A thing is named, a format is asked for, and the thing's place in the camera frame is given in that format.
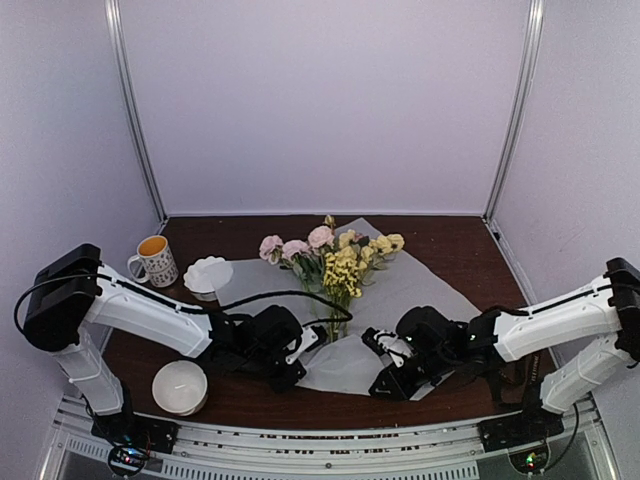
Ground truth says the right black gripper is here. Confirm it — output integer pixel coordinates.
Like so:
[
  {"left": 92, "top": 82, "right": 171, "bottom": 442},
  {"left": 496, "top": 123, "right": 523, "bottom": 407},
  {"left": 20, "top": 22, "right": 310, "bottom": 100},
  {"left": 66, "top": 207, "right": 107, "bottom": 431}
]
[{"left": 369, "top": 348, "right": 455, "bottom": 403}]

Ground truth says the plain white bowl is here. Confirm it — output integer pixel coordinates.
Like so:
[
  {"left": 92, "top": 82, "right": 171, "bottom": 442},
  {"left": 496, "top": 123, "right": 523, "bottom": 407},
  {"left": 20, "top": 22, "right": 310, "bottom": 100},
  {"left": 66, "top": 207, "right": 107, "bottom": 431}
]
[{"left": 151, "top": 360, "right": 209, "bottom": 416}]

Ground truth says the left aluminium frame post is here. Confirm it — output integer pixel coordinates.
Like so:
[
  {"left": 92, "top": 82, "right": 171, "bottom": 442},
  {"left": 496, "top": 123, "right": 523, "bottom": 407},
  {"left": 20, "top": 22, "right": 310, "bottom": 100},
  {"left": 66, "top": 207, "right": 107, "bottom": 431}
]
[{"left": 104, "top": 0, "right": 168, "bottom": 224}]

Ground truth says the aluminium frame post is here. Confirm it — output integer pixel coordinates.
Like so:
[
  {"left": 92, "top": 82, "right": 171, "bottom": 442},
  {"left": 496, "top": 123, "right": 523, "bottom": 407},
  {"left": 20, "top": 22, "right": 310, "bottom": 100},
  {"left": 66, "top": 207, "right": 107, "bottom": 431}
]
[
  {"left": 104, "top": 0, "right": 168, "bottom": 224},
  {"left": 483, "top": 0, "right": 546, "bottom": 224}
]

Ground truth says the pink rose stem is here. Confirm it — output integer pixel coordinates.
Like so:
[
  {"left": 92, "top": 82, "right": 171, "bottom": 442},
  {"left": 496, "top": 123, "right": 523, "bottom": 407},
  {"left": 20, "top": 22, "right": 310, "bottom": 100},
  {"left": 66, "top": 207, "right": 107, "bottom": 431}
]
[{"left": 280, "top": 215, "right": 336, "bottom": 294}]

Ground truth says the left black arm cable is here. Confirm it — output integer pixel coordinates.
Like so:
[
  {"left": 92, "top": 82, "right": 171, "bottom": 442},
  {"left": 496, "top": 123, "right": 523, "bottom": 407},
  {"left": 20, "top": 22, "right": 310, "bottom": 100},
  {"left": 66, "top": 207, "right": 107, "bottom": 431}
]
[{"left": 13, "top": 272, "right": 355, "bottom": 346}]

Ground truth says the translucent white wrapping paper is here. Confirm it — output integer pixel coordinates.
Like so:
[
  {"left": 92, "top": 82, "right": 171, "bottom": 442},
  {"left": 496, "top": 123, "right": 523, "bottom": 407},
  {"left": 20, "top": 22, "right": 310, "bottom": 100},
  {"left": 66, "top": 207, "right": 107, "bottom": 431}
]
[{"left": 218, "top": 217, "right": 480, "bottom": 396}]

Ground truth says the yellow patterned cup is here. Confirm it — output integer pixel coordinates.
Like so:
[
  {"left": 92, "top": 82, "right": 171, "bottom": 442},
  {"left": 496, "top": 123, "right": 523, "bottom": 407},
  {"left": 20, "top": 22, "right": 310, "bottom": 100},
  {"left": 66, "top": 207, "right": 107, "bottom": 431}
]
[{"left": 127, "top": 235, "right": 179, "bottom": 288}]

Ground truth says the aluminium front rail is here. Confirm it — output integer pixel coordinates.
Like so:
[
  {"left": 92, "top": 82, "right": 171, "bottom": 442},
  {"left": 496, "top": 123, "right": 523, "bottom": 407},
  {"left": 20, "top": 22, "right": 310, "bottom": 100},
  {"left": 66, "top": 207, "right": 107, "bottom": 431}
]
[{"left": 36, "top": 396, "right": 621, "bottom": 479}]

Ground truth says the pink flower stem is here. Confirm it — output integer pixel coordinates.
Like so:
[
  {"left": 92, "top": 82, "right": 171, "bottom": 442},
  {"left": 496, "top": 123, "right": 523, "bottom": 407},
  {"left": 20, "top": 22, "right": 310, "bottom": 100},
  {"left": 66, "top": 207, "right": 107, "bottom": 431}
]
[{"left": 259, "top": 235, "right": 321, "bottom": 293}]

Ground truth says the black ribbon strap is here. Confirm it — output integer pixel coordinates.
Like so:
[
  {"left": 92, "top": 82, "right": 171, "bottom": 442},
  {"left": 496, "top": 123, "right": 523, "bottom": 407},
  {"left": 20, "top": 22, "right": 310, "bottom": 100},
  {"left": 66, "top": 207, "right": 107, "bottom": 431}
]
[{"left": 489, "top": 352, "right": 546, "bottom": 409}]

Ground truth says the right aluminium frame post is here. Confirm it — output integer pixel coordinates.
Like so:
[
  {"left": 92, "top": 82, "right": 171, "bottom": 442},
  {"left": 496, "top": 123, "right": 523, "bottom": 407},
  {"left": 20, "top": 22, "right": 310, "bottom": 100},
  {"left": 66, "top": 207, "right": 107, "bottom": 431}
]
[{"left": 483, "top": 0, "right": 546, "bottom": 224}]

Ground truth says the small yellow flower sprig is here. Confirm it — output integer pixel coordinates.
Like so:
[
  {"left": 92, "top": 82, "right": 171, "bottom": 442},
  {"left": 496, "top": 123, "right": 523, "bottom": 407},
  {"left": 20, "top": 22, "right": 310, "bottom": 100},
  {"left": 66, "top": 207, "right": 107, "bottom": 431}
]
[{"left": 322, "top": 246, "right": 362, "bottom": 342}]

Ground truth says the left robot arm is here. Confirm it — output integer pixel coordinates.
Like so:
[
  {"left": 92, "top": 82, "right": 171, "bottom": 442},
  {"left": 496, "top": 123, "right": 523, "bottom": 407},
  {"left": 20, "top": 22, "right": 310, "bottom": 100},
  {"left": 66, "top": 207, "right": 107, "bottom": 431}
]
[{"left": 14, "top": 244, "right": 320, "bottom": 444}]

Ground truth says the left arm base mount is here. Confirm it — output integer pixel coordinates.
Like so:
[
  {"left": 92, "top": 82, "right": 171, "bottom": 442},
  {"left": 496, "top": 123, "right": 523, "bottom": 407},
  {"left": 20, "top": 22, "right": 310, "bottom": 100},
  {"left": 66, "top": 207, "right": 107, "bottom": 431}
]
[{"left": 91, "top": 415, "right": 179, "bottom": 454}]

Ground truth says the white scalloped bowl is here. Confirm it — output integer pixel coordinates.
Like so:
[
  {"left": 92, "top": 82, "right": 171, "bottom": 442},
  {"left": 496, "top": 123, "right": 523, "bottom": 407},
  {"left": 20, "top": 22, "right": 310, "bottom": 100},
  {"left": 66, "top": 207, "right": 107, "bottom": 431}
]
[{"left": 183, "top": 256, "right": 234, "bottom": 302}]

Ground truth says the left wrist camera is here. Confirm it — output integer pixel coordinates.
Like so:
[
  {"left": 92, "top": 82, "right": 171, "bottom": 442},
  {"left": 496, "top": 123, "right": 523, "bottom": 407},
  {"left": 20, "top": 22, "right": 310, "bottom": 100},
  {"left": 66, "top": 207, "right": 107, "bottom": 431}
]
[{"left": 285, "top": 325, "right": 328, "bottom": 365}]

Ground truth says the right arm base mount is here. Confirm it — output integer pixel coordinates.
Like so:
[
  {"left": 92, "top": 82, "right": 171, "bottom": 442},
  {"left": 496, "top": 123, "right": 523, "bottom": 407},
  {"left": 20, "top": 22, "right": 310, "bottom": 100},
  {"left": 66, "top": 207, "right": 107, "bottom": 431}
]
[{"left": 478, "top": 413, "right": 564, "bottom": 452}]

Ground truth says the yellow blossom stem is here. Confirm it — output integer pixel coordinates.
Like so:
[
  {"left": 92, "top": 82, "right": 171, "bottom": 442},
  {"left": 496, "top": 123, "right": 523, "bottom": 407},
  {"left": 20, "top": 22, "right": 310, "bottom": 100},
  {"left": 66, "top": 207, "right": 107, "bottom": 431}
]
[{"left": 336, "top": 229, "right": 405, "bottom": 285}]

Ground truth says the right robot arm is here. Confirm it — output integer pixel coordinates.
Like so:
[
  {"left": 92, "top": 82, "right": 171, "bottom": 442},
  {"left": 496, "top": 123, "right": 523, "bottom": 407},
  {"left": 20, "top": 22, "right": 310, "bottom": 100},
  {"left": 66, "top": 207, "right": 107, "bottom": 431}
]
[{"left": 362, "top": 258, "right": 639, "bottom": 442}]

